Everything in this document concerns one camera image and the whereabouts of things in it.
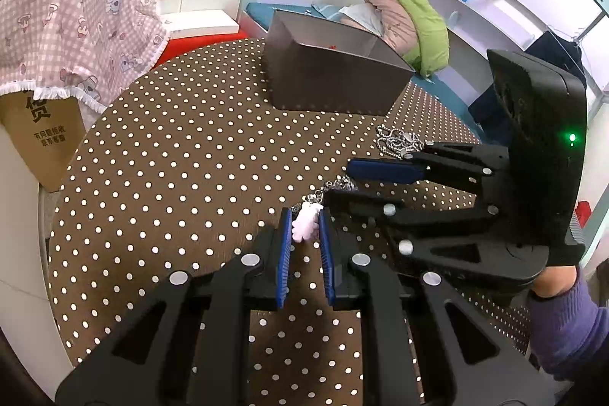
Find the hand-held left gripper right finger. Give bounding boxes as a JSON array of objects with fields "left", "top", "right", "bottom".
[{"left": 318, "top": 207, "right": 557, "bottom": 406}]

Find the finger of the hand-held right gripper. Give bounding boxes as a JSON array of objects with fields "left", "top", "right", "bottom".
[
  {"left": 324, "top": 188, "right": 545, "bottom": 295},
  {"left": 346, "top": 141, "right": 513, "bottom": 197}
]

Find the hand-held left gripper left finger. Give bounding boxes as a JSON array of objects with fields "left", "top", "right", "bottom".
[{"left": 54, "top": 207, "right": 293, "bottom": 406}]

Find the silver ball chain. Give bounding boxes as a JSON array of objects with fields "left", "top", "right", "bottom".
[{"left": 376, "top": 125, "right": 424, "bottom": 159}]

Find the pink charm keychain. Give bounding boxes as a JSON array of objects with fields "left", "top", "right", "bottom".
[{"left": 291, "top": 178, "right": 355, "bottom": 242}]

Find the grey storage box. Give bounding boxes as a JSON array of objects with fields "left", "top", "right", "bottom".
[{"left": 263, "top": 9, "right": 416, "bottom": 114}]

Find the person's right forearm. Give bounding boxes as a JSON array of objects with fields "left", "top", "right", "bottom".
[{"left": 526, "top": 266, "right": 609, "bottom": 383}]

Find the dark blue cloth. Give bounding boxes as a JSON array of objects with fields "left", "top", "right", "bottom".
[{"left": 469, "top": 30, "right": 588, "bottom": 145}]

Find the pink and green quilt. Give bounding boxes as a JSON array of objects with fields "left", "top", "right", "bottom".
[{"left": 364, "top": 0, "right": 450, "bottom": 78}]

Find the light blue pillow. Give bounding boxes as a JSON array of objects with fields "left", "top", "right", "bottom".
[{"left": 340, "top": 3, "right": 384, "bottom": 33}]

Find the brown polka-dot tablecloth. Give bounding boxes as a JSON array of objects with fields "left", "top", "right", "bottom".
[{"left": 48, "top": 37, "right": 534, "bottom": 406}]

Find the red cushion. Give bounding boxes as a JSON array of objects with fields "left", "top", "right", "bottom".
[{"left": 155, "top": 32, "right": 250, "bottom": 67}]

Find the white flat box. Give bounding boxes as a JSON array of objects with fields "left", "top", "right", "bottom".
[{"left": 159, "top": 10, "right": 240, "bottom": 38}]

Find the brown cardboard box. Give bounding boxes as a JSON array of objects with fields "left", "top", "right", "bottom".
[{"left": 0, "top": 87, "right": 87, "bottom": 193}]

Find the pink checkered cartoon cloth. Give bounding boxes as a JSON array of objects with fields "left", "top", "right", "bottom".
[{"left": 0, "top": 0, "right": 169, "bottom": 114}]

